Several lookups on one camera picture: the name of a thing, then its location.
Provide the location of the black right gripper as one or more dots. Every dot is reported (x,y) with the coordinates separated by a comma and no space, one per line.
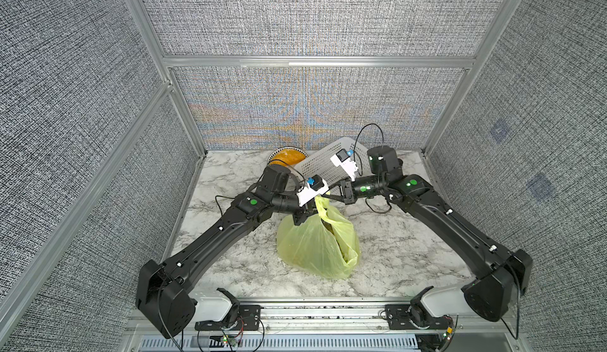
(349,195)

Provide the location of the white perforated plastic basket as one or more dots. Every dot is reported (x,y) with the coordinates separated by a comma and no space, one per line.
(319,162)

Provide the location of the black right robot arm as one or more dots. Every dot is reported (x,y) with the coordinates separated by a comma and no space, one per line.
(500,276)

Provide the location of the yellow-green avocado plastic bag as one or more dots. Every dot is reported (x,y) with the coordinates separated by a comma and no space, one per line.
(325,244)

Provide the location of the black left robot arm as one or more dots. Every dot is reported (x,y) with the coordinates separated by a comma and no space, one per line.
(162,294)

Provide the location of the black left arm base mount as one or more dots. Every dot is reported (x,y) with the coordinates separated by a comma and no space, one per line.
(224,313)

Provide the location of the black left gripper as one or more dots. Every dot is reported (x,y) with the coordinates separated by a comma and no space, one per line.
(304,212)

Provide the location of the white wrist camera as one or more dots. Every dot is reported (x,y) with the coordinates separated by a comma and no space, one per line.
(344,159)
(313,187)

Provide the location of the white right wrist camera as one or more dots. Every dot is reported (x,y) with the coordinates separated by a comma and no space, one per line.
(344,159)

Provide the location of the bowl with orange food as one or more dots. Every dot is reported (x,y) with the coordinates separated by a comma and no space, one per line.
(287,156)

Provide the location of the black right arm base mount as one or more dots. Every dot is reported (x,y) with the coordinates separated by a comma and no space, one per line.
(414,316)

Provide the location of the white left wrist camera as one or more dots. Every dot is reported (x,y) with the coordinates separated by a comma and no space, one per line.
(313,187)

